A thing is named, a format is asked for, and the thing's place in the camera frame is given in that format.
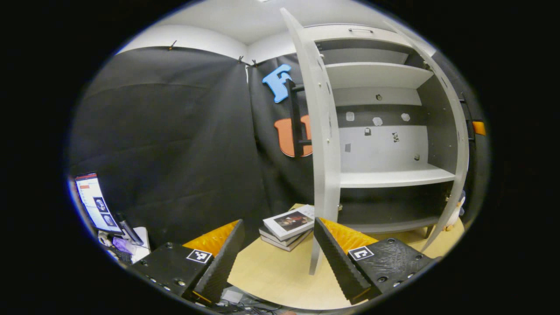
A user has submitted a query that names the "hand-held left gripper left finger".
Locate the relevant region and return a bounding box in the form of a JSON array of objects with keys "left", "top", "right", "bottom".
[{"left": 131, "top": 219, "right": 245, "bottom": 305}]

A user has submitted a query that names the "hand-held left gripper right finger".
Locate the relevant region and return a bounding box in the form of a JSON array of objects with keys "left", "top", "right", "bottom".
[{"left": 314, "top": 217, "right": 439, "bottom": 305}]

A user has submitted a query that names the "white cabinet door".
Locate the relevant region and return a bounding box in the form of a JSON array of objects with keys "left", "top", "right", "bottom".
[
  {"left": 385, "top": 21, "right": 470, "bottom": 253},
  {"left": 280, "top": 7, "right": 342, "bottom": 276}
]

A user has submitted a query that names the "white grey cabinet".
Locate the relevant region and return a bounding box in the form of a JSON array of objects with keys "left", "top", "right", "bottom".
[{"left": 302, "top": 24, "right": 465, "bottom": 235}]

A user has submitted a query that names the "dark book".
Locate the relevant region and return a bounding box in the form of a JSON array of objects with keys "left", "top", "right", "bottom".
[{"left": 259, "top": 227, "right": 308, "bottom": 248}]

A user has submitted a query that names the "white picture cover book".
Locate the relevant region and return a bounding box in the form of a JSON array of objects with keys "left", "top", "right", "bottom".
[{"left": 262, "top": 204, "right": 316, "bottom": 242}]

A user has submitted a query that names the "black desk device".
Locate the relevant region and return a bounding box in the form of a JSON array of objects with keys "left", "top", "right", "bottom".
[{"left": 115, "top": 213, "right": 145, "bottom": 247}]

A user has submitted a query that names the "computer monitor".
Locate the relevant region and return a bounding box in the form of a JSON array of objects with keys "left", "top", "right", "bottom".
[{"left": 73, "top": 172, "right": 123, "bottom": 234}]

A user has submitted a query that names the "black door handle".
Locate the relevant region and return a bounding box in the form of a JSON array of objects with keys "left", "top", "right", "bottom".
[
  {"left": 458, "top": 92, "right": 476, "bottom": 142},
  {"left": 287, "top": 80, "right": 313, "bottom": 157}
]

